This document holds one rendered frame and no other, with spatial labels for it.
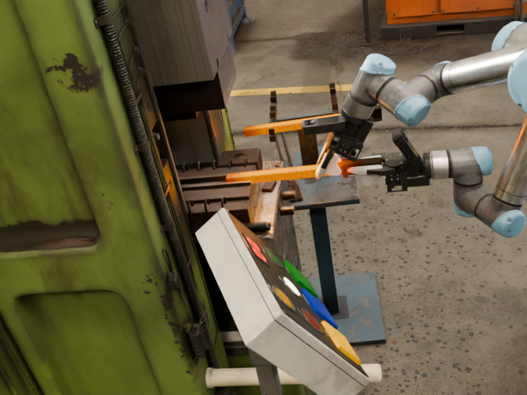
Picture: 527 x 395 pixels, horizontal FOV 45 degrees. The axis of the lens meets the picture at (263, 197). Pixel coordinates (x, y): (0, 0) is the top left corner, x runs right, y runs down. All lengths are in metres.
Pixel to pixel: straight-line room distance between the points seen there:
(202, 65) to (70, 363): 0.86
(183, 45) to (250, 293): 0.58
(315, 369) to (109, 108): 0.60
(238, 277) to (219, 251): 0.09
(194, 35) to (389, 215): 2.01
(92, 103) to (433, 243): 2.10
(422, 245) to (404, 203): 0.35
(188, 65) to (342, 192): 0.92
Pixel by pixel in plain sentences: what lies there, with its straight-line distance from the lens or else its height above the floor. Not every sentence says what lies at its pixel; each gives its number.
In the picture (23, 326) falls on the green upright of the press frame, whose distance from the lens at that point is 1.65.
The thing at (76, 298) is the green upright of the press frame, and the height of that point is 0.94.
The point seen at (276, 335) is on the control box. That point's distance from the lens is 1.03.
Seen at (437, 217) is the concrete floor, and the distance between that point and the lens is 3.17.
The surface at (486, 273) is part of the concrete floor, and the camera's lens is 2.87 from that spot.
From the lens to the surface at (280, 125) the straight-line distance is 2.03.
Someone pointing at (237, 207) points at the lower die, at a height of 0.98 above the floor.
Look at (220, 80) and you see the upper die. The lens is 1.48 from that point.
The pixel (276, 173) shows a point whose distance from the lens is 1.70.
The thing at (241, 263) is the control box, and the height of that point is 1.19.
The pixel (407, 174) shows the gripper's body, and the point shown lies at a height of 0.98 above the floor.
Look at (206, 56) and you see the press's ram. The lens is 1.39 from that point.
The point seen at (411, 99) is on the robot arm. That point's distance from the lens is 1.50.
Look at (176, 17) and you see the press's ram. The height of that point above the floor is 1.51.
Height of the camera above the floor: 1.90
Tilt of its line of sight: 33 degrees down
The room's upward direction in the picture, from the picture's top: 11 degrees counter-clockwise
